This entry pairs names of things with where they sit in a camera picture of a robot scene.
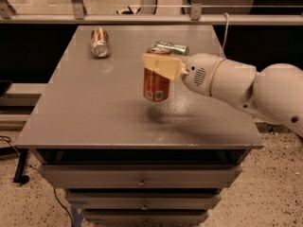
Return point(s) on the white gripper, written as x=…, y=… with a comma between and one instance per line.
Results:
x=198, y=74

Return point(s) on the red coke can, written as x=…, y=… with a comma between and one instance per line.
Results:
x=155, y=87

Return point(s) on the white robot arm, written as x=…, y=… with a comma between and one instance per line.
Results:
x=274, y=95

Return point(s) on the green soda can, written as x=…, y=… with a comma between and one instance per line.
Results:
x=177, y=49

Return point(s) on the copper brown soda can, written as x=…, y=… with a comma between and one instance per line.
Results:
x=100, y=42

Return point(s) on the grey metal railing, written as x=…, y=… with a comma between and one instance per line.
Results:
x=214, y=12

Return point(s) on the grey drawer cabinet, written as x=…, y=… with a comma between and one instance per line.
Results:
x=93, y=113

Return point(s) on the top grey drawer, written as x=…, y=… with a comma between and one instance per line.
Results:
x=77, y=177

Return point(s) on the grey drawer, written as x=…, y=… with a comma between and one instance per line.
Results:
x=77, y=177
x=145, y=217
x=148, y=200

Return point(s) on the middle grey drawer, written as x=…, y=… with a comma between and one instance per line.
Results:
x=148, y=200

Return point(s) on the black stand leg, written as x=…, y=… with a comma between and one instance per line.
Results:
x=19, y=176

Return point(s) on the bottom grey drawer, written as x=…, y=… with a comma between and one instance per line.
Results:
x=145, y=217

